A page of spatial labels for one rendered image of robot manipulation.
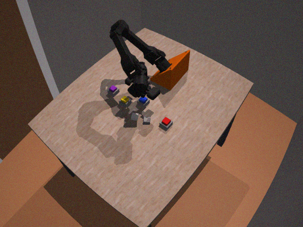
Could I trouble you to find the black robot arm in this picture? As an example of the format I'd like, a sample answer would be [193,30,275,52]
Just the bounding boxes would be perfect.
[110,20,172,97]

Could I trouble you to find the red button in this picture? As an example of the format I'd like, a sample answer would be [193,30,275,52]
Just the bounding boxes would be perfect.
[160,117,173,130]

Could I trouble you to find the blue button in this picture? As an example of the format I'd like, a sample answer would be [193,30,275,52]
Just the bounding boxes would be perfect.
[137,97,150,108]

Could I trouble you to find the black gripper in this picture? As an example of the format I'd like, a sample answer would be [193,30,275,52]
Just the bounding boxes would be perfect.
[125,78,160,100]

